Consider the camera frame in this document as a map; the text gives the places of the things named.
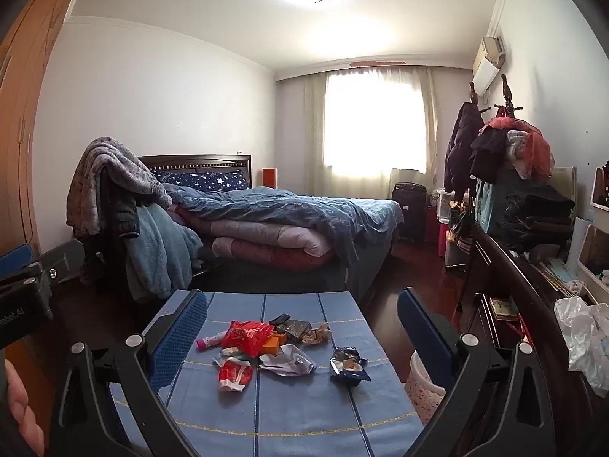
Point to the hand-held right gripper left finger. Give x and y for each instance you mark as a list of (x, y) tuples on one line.
[(178, 338)]

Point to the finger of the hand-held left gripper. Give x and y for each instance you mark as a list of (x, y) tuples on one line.
[(64, 259), (14, 259)]

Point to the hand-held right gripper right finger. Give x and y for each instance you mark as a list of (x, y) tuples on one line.
[(423, 328)]

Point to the white pink-dotted trash bin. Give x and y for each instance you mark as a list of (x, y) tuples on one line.
[(421, 390)]

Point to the red snack wrapper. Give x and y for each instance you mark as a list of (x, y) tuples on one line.
[(247, 335)]

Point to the orange dog toy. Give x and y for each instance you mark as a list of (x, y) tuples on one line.
[(316, 334)]

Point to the white silver wrapper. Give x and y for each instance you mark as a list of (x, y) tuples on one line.
[(288, 362)]

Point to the dark brown wrapper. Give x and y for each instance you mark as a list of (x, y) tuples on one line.
[(295, 328)]

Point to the person's left hand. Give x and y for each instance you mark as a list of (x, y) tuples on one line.
[(24, 414)]

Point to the pink tube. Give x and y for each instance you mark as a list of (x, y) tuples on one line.
[(209, 341)]

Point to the teal small packet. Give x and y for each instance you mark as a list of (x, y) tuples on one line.
[(228, 353)]

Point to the red white wrapper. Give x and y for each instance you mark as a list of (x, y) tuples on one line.
[(234, 375)]

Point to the black jacket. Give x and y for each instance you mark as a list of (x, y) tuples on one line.
[(121, 214)]

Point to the gold patterned book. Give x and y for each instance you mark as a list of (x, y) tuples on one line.
[(502, 308)]

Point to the dark blue snack wrapper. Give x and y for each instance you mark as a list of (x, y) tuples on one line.
[(349, 366)]

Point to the bed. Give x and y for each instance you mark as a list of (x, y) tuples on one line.
[(361, 257)]

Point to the red flat box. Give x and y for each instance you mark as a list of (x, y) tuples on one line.
[(521, 332)]

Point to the dark wooden dresser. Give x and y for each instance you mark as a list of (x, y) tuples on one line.
[(523, 304)]

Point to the small black packet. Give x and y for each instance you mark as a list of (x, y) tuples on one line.
[(280, 319)]

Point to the grey knitted blanket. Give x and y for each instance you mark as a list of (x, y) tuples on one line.
[(109, 162)]

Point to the black suitcase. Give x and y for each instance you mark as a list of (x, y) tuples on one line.
[(409, 209)]

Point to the pink folded quilt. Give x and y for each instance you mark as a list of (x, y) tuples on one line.
[(266, 243)]

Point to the blue striped tablecloth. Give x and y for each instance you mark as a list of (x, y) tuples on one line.
[(295, 414)]

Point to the teal bag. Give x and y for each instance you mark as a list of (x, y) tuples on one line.
[(487, 204)]

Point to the folded dark clothes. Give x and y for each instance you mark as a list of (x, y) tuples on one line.
[(537, 219)]

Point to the white plastic bag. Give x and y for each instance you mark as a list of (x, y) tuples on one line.
[(583, 333)]

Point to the blue star pillow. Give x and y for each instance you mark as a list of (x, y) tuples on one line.
[(204, 180)]

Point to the dark wooden headboard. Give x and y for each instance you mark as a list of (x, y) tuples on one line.
[(200, 161)]

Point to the blue duvet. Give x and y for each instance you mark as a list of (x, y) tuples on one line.
[(304, 209)]

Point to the wooden wardrobe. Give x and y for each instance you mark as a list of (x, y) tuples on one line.
[(28, 81)]

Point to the orange bedside box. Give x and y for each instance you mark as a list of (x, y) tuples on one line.
[(270, 178)]

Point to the dark hanging coat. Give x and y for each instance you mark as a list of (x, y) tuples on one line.
[(461, 147)]

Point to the white storage bins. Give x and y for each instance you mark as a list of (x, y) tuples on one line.
[(594, 247)]

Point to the pile of red clothes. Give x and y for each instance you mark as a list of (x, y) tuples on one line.
[(523, 147)]

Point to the sheer white curtain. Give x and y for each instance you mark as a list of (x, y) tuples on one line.
[(314, 123)]

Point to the wooden coat rack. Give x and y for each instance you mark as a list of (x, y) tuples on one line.
[(505, 90)]

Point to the white air conditioner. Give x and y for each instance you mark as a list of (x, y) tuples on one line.
[(487, 69)]

